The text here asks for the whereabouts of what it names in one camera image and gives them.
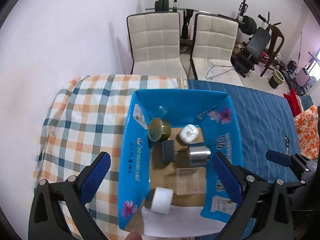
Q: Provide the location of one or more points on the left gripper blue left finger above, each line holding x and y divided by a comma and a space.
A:
92, 176

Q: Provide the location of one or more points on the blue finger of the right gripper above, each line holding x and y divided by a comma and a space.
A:
278, 158

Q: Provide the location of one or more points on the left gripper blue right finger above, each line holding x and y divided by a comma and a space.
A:
230, 177

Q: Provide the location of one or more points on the black key bunch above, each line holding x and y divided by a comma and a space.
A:
287, 143

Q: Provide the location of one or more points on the clear plastic cube box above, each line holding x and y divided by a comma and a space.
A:
190, 181

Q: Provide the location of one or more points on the white round jar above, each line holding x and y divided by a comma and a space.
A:
162, 200

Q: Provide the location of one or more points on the gold lid glass jar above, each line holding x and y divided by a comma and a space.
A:
159, 130

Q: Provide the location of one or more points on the operator fingertip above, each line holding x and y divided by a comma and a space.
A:
133, 235

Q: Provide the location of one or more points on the blue striped tablecloth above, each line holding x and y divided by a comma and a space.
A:
262, 119

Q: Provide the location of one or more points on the silver metal cylinder can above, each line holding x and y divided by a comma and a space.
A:
198, 154

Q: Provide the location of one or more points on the orange floral cushion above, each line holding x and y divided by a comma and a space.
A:
307, 129

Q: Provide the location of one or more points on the red cloth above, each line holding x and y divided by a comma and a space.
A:
292, 100

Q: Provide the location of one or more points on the black power adapter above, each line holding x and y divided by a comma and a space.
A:
168, 151

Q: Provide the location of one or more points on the plaid checkered cloth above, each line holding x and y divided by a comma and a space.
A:
88, 117

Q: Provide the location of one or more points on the blue cardboard box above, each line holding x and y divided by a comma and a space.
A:
142, 170

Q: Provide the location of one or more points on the dark green waste bin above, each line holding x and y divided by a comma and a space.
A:
276, 79

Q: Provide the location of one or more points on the black weight bench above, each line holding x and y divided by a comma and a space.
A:
248, 57

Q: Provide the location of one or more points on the brown wooden chair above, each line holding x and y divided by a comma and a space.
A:
272, 52

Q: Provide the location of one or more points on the barbell with black plates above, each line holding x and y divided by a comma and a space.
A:
246, 24

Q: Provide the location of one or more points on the right white padded chair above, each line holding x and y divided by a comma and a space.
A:
214, 37

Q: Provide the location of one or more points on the white padded chair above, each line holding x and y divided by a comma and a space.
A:
155, 44
214, 37

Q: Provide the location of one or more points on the left white padded chair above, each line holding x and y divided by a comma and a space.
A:
155, 44

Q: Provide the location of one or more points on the wire clothes hanger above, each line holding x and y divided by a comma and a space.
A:
214, 70

